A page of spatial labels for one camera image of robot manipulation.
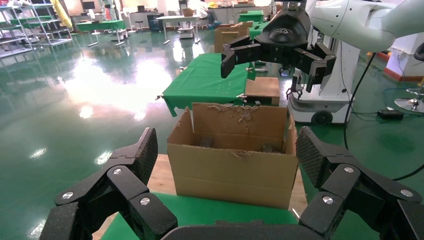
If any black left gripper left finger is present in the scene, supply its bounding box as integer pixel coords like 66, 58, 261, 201
39, 127, 178, 240

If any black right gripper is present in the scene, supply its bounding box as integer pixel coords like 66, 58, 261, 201
220, 8, 337, 94

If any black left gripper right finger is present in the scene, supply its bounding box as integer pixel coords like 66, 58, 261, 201
295, 125, 424, 240

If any green cloth behind distant carton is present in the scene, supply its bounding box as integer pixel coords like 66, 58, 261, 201
248, 21, 270, 41

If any distant open cardboard carton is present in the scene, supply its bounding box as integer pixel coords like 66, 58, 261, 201
213, 21, 254, 54

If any large open cardboard carton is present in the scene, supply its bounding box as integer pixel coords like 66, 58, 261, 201
166, 102, 300, 210

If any white wheeled neighbouring robot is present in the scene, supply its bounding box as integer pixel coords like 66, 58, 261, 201
285, 33, 361, 125

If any green tablecloth on neighbouring table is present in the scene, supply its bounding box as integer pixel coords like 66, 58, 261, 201
162, 52, 257, 117

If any green tablecloth with yellow specks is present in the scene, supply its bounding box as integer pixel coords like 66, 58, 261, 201
100, 193, 299, 240

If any black power brick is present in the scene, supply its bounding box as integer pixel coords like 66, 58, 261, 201
377, 109, 405, 121

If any small white cart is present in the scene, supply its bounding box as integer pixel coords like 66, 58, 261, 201
177, 25, 196, 40

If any chrome stool base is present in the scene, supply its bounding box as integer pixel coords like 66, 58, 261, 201
394, 76, 424, 114

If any white long table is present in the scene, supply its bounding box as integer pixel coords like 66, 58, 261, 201
155, 14, 202, 45

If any white platform with orange base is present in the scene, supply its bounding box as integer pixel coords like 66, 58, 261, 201
382, 33, 424, 82

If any distant green covered table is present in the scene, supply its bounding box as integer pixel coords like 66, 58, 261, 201
74, 19, 127, 33

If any white metal shelf rack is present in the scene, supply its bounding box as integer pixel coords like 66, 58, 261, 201
27, 0, 74, 47
0, 0, 35, 60

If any yellow hanging garment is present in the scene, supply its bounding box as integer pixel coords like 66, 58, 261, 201
50, 0, 73, 31

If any black hanging floor cable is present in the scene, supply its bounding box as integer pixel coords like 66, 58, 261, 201
342, 51, 424, 182

